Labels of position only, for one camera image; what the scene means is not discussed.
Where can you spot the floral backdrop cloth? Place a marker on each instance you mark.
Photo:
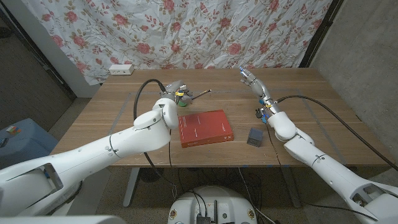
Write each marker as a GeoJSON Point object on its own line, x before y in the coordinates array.
{"type": "Point", "coordinates": [186, 31]}

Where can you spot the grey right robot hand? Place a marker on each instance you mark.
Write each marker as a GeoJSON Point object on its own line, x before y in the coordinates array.
{"type": "Point", "coordinates": [259, 90]}

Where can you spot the blue storage bin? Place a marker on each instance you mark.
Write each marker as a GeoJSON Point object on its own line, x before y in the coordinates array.
{"type": "Point", "coordinates": [28, 143]}

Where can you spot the white table leg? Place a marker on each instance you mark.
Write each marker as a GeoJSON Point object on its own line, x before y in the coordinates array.
{"type": "Point", "coordinates": [292, 189]}
{"type": "Point", "coordinates": [130, 189]}

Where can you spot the black backdrop stand pole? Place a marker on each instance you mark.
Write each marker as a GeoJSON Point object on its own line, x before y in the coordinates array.
{"type": "Point", "coordinates": [323, 28]}

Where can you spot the grey tape outline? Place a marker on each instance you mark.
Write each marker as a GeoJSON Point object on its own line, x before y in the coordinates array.
{"type": "Point", "coordinates": [224, 92]}

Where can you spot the rubik's cube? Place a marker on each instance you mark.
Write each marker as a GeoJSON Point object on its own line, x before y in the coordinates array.
{"type": "Point", "coordinates": [13, 130]}

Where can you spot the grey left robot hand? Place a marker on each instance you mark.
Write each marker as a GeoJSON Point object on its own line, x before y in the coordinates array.
{"type": "Point", "coordinates": [177, 93]}

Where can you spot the grey cube block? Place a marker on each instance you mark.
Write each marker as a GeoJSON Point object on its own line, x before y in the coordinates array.
{"type": "Point", "coordinates": [255, 137]}

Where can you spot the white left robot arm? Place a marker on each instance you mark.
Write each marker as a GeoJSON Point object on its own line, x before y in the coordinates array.
{"type": "Point", "coordinates": [93, 155]}

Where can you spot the red hardcover book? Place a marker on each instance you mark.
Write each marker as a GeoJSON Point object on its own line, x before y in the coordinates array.
{"type": "Point", "coordinates": [205, 127]}

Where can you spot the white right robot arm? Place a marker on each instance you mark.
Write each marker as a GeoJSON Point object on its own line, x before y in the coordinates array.
{"type": "Point", "coordinates": [329, 168]}

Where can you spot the white power strip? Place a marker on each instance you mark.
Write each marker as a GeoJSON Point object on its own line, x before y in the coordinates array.
{"type": "Point", "coordinates": [121, 69]}

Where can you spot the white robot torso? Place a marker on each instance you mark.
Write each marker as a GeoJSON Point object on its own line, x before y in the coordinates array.
{"type": "Point", "coordinates": [211, 202]}

